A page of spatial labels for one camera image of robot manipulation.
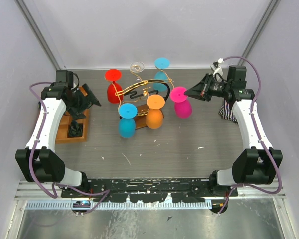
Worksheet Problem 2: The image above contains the aluminium frame rail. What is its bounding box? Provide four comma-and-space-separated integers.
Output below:
15, 178, 285, 214

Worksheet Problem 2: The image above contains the magenta wine glass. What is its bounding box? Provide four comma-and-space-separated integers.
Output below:
170, 86, 192, 118

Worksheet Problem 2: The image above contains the red wine glass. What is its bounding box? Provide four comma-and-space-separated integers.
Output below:
105, 69, 123, 104

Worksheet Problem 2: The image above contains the striped cloth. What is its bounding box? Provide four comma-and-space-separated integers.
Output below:
218, 100, 238, 124

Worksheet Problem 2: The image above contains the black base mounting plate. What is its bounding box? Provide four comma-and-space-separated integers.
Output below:
59, 178, 240, 204

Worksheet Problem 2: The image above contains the wooden compartment tray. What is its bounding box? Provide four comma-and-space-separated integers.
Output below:
55, 109, 89, 144

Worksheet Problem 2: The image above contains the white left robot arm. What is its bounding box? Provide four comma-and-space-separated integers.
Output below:
15, 70, 100, 199

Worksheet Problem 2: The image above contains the gold wire wine glass rack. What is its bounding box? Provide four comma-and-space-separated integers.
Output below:
114, 65, 185, 130

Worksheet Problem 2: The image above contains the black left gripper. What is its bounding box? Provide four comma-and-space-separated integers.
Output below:
67, 83, 101, 120

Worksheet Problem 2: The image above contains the light blue wine glass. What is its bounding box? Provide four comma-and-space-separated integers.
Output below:
153, 57, 170, 92

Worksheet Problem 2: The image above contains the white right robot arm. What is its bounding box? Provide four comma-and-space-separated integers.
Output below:
185, 66, 283, 196

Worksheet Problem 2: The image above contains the black coiled item in tray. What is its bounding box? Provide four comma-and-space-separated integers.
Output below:
67, 120, 83, 138

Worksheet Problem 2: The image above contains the orange wine glass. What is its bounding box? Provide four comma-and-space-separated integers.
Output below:
146, 95, 165, 129

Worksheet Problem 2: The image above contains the clear wine glass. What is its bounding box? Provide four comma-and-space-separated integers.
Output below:
130, 61, 145, 82

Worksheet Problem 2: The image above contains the blue wine glass front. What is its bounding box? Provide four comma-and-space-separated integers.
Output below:
118, 103, 138, 138

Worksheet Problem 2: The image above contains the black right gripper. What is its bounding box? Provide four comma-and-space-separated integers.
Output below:
184, 73, 230, 102

